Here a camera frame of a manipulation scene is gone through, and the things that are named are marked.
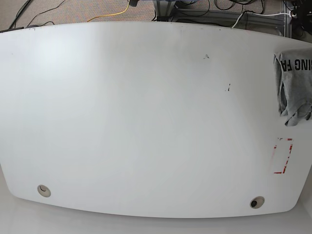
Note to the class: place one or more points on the grey t-shirt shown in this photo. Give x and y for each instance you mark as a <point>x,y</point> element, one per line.
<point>293,77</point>

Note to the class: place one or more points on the red tape rectangle marking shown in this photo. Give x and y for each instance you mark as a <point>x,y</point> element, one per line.
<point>281,155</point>

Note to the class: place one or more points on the aluminium frame stand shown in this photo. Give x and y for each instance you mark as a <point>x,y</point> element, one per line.
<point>247,14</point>

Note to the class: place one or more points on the right table cable grommet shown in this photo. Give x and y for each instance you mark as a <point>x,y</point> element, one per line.
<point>257,202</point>

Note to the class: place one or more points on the table cable grommet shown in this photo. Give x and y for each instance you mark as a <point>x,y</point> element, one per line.
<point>44,191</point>
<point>257,202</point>

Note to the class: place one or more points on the left table cable grommet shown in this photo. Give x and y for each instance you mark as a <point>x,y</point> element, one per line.
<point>44,191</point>

